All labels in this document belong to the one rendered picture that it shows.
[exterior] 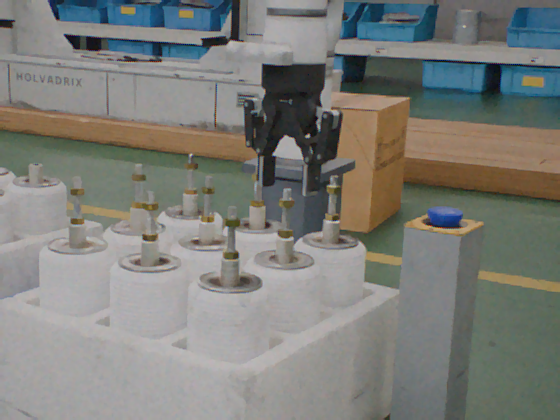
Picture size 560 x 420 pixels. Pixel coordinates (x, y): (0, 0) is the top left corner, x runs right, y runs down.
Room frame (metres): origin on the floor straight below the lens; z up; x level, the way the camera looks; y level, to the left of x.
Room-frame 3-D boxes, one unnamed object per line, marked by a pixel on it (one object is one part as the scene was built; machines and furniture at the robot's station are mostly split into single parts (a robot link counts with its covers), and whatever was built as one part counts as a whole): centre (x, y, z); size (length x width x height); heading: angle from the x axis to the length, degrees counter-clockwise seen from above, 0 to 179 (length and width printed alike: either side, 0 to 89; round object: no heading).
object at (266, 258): (1.13, -0.06, 0.25); 0.08 x 0.08 x 0.01
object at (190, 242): (1.19, 0.04, 0.25); 0.08 x 0.08 x 0.01
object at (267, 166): (1.15, -0.04, 0.36); 0.02 x 0.01 x 0.04; 136
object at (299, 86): (1.13, -0.06, 0.45); 0.08 x 0.08 x 0.09
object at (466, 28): (5.73, -1.30, 0.35); 0.16 x 0.15 x 0.19; 63
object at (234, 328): (1.03, 0.01, 0.16); 0.10 x 0.10 x 0.18
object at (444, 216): (1.09, -0.24, 0.32); 0.04 x 0.04 x 0.02
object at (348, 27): (6.21, -0.56, 0.36); 0.50 x 0.38 x 0.21; 153
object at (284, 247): (1.13, -0.06, 0.26); 0.02 x 0.02 x 0.03
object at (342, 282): (1.22, -0.13, 0.16); 0.10 x 0.10 x 0.18
